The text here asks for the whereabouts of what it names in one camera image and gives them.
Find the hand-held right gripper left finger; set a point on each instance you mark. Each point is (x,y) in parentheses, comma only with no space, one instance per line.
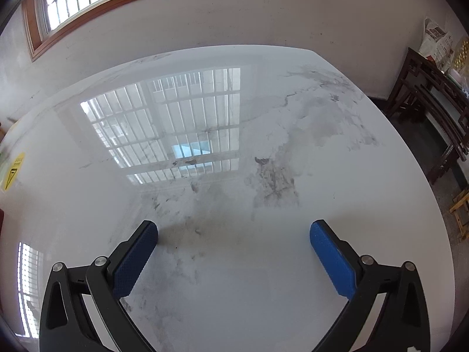
(135,260)

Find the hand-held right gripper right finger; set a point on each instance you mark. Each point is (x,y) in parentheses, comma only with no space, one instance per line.
(331,258)

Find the pale yellow wooden stool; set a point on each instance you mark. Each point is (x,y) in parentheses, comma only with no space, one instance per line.
(461,209)

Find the yellow round sticker black symbol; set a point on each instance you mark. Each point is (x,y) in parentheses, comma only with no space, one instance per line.
(13,172)

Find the dark wooden chair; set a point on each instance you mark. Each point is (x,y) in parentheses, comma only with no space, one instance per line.
(421,88)

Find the gold tree ornament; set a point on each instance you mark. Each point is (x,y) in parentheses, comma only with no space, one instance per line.
(461,55)

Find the folded newspaper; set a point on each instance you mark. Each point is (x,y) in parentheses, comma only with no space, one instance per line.
(436,40)

